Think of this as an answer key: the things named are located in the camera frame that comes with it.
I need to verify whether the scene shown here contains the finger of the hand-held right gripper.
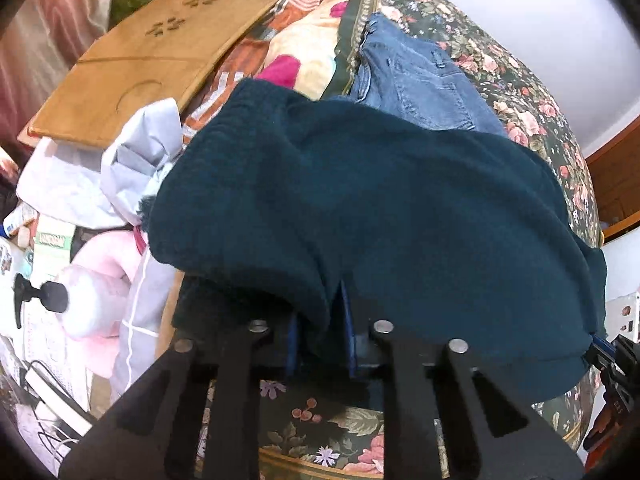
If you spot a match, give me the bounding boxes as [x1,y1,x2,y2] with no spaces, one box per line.
[586,334,640,386]

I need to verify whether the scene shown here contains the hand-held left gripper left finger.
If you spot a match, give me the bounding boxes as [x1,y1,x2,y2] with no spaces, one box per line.
[59,316,302,480]

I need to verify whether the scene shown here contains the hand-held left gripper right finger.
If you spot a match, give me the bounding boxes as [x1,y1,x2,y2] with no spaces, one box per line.
[340,281,587,480]

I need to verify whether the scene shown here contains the dark teal fleece pants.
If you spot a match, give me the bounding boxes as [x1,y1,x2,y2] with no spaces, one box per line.
[137,79,609,407]

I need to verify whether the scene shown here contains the grey garment with white stripe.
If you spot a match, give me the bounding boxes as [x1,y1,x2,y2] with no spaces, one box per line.
[110,249,177,403]

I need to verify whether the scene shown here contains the wooden cabinet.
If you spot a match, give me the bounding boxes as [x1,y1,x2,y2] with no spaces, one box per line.
[584,115,640,242]

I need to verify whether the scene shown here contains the lavender garment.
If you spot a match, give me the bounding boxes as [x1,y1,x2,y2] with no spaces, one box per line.
[100,97,184,227]

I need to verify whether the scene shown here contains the green and white carton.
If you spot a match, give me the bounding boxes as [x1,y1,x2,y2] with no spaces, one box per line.
[31,215,77,282]

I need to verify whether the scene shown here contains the blue denim jeans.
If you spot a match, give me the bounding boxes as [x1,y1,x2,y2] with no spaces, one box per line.
[347,12,509,137]

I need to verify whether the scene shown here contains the white cloth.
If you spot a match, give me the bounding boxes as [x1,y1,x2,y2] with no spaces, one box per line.
[15,137,132,229]

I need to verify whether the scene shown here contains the patchwork blanket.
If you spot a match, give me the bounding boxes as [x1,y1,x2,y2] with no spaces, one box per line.
[180,0,362,147]

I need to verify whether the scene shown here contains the white tube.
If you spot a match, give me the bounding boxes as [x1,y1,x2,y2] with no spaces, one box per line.
[2,204,39,239]

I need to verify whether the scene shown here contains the dark floral bedsheet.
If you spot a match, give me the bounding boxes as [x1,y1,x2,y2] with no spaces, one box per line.
[192,0,606,480]

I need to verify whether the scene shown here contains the wooden lap tray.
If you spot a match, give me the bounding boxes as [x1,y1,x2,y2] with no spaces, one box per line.
[27,0,284,152]

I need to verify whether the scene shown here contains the pink curtain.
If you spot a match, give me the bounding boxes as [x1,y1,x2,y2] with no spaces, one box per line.
[0,0,119,153]

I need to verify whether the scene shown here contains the tangled cables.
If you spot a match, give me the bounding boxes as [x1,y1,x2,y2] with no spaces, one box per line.
[17,357,97,463]

